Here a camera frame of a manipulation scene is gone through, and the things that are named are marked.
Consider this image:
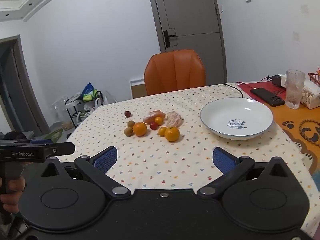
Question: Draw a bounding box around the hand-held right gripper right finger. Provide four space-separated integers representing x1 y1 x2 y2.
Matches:
197 147 290 198

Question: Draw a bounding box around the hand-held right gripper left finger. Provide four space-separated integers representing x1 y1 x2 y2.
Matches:
40 146 131 200

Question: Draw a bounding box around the large orange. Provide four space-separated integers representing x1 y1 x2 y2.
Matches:
132 122 147 137
164 126 180 142

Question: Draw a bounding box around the white plate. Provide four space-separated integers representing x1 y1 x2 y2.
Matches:
199 97 274 140

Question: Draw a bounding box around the peeled pomelo segment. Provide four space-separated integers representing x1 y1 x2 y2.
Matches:
166 112 182 128

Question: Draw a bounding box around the person's left hand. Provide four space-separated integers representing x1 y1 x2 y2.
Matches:
0 176 26 214

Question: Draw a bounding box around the green bag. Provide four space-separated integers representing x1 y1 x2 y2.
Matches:
41 129 64 143

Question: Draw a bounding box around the clear plastic bag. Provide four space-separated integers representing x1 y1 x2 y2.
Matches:
51 95 72 124

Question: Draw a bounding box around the floral tablecloth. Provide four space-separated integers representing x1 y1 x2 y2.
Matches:
57 83 320 239

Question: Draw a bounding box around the green box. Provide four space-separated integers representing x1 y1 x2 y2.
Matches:
82 90 99 102

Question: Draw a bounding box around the wrapped bread on table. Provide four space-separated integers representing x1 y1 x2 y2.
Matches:
143 110 166 124

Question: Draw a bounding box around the blue bag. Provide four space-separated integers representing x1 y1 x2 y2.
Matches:
80 82 95 97

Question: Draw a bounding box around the orange paw print mat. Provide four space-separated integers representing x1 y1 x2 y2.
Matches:
271 100 320 178

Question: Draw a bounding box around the red table mat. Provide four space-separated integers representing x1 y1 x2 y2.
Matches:
236 81 288 100

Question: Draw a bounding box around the dark grey charger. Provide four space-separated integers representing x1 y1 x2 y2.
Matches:
271 74 283 87

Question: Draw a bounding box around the black and white charger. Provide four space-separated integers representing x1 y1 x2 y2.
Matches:
277 74 288 88

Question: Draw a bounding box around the clear drinking glass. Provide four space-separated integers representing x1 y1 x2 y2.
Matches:
285 69 306 110

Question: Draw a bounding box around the orange leather chair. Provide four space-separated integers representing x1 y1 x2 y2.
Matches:
144 49 207 96

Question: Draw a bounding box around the patterned tissue box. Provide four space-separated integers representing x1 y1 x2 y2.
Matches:
300 82 320 109

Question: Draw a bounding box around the red plastic basket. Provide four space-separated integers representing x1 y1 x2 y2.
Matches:
308 72 320 87

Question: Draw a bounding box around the grey door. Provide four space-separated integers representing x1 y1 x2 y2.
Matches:
146 0 227 84

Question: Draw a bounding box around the black wire rack cart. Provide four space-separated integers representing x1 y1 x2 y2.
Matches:
64 90 103 130

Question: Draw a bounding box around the grey door frame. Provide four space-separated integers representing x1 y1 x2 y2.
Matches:
0 34 50 140

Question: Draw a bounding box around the black cable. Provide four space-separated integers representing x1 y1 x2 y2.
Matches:
219 83 245 98

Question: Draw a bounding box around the black door handle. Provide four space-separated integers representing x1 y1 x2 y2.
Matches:
163 30 177 47

